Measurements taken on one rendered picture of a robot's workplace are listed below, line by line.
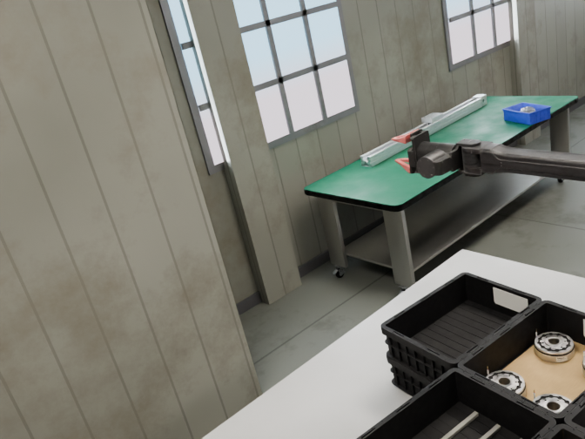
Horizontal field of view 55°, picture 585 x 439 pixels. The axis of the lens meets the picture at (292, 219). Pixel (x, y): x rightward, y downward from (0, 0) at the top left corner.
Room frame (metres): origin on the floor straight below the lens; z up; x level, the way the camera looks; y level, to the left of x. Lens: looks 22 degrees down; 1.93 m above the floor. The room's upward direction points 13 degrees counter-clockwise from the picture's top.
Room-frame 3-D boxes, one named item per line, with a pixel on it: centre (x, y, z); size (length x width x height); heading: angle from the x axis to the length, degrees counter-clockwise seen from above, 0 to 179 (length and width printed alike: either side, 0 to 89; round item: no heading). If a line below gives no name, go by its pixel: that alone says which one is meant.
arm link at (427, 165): (1.32, -0.42, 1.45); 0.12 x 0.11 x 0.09; 36
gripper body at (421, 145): (1.42, -0.39, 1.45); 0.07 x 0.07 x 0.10; 36
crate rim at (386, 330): (1.44, -0.43, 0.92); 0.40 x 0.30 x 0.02; 120
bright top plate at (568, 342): (1.30, -0.64, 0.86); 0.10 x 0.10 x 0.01
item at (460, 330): (1.44, -0.43, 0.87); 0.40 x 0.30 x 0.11; 120
